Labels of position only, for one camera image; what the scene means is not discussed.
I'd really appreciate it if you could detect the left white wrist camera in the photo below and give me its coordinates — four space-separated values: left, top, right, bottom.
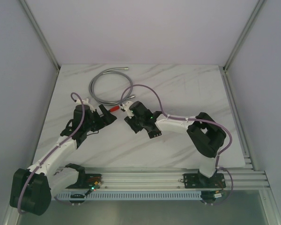
75 98 96 112

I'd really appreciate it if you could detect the white slotted cable duct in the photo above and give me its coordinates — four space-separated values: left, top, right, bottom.
56 191 202 201

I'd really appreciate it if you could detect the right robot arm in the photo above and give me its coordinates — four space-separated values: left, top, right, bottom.
120 101 226 187

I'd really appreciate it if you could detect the grey coiled metal hose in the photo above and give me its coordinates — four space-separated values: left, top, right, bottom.
88 67 137 105

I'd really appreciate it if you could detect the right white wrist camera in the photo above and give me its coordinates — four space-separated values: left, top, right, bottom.
119 101 134 119

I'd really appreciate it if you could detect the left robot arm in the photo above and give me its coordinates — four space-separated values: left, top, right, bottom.
9 105 117 216

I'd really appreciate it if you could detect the black fuse box base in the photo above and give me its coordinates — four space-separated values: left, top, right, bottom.
148 131 162 139

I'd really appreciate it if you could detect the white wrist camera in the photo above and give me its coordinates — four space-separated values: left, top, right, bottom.
75 98 96 112
119 101 134 119

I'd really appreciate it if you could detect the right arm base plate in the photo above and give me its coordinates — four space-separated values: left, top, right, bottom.
182 172 226 189

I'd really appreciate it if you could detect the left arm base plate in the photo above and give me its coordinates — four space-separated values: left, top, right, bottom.
67 173 102 189

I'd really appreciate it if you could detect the aluminium rail frame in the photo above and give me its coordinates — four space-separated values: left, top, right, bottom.
15 167 270 189

